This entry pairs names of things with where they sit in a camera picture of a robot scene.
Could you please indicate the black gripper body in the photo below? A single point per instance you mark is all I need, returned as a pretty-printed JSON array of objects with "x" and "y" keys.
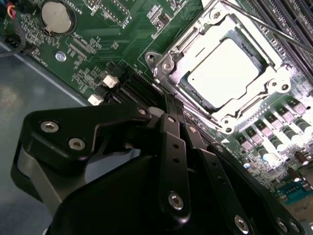
[{"x": 110, "y": 208}]

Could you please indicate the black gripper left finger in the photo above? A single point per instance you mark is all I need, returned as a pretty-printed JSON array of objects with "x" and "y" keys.
[{"x": 61, "y": 132}]

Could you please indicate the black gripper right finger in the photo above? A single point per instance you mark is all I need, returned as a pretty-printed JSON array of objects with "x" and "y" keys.
[{"x": 234, "y": 186}]

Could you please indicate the metal socket cover frame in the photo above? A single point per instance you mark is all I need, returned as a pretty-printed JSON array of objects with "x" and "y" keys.
[{"x": 206, "y": 30}]

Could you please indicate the silver CPU green board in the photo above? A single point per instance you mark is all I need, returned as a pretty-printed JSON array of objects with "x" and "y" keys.
[{"x": 220, "y": 73}]

